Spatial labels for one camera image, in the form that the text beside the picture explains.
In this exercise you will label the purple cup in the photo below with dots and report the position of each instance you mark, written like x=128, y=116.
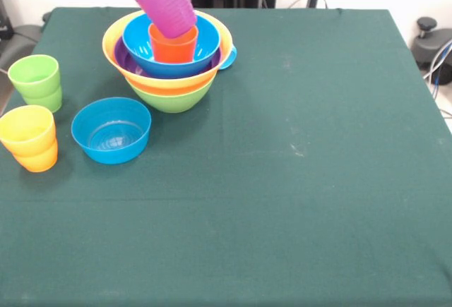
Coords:
x=166, y=7

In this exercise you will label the red-orange cup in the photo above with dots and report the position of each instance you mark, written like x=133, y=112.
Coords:
x=173, y=51

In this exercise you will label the large blue bowl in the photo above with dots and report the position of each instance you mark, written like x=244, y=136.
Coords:
x=137, y=42

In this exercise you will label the yellow bowl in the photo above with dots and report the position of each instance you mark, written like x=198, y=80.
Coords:
x=113, y=35

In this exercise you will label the purple bowl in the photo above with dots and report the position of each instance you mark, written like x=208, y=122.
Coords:
x=121, y=60

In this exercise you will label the green cup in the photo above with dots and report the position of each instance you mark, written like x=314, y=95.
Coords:
x=47, y=104
x=33, y=84

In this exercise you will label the blue cup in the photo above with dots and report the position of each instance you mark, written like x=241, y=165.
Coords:
x=229, y=58

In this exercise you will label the green bowl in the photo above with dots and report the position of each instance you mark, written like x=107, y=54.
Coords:
x=169, y=100

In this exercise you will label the black plug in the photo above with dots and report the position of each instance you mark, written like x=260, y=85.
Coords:
x=311, y=0

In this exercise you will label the black table clamp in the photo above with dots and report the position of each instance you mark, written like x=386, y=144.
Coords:
x=46, y=17

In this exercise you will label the dark equipment box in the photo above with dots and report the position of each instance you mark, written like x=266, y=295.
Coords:
x=4, y=21

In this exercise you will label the small blue bowl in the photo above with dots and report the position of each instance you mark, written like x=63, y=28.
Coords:
x=111, y=153

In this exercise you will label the yellow cup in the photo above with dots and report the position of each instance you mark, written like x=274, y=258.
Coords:
x=26, y=143

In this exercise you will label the orange cup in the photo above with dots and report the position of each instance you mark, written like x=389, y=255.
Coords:
x=37, y=164

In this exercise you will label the black stand with knob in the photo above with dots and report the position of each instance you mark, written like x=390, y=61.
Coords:
x=427, y=24

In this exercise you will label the dark green table cloth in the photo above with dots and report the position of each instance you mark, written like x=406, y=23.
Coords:
x=226, y=233

